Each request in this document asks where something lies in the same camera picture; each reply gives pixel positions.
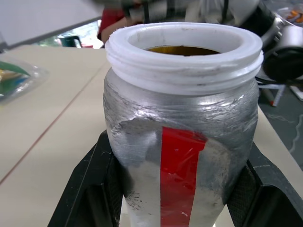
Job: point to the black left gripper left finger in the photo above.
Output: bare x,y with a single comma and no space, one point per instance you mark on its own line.
90,189

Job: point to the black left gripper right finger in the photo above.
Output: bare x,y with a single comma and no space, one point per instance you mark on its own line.
272,196

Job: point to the silver jar with red tape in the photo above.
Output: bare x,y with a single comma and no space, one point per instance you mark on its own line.
180,142

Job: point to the clear plastic bag with contents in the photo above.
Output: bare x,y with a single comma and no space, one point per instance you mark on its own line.
21,80

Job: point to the person in red shirt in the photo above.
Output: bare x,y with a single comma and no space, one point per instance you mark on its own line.
111,23

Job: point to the white board panel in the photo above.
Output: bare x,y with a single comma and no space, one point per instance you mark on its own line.
42,19

